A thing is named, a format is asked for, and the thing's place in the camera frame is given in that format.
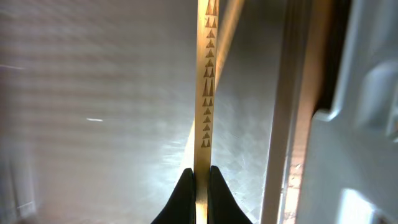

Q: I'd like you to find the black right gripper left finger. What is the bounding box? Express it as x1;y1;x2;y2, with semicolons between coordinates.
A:
151;168;196;224

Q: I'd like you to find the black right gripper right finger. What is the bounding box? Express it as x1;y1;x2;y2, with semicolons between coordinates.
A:
208;166;252;224

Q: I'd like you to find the wooden chopstick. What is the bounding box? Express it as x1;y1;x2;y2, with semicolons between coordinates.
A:
193;0;219;224
180;0;245;170

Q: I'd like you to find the grey dishwasher rack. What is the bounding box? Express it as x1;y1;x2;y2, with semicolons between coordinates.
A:
296;1;397;223

